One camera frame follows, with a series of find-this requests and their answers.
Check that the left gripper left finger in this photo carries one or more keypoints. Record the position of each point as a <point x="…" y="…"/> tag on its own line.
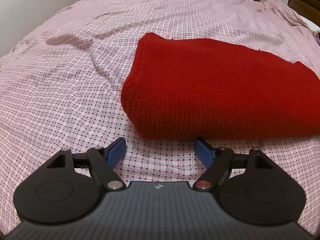
<point x="69" y="185"/>

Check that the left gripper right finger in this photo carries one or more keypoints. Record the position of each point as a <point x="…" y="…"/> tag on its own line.
<point x="250" y="187"/>

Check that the red knitted sweater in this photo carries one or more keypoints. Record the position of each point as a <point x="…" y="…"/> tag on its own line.
<point x="185" y="89"/>

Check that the pink checked bed sheet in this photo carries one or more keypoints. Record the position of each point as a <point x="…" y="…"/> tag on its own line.
<point x="60" y="85"/>

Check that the purple cloth on bed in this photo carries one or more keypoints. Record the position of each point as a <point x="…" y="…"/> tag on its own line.
<point x="316" y="36"/>

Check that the white pillow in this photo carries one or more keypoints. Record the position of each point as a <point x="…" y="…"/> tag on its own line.
<point x="312" y="26"/>

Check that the wooden headboard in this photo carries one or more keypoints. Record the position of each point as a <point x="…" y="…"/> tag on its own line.
<point x="309" y="9"/>

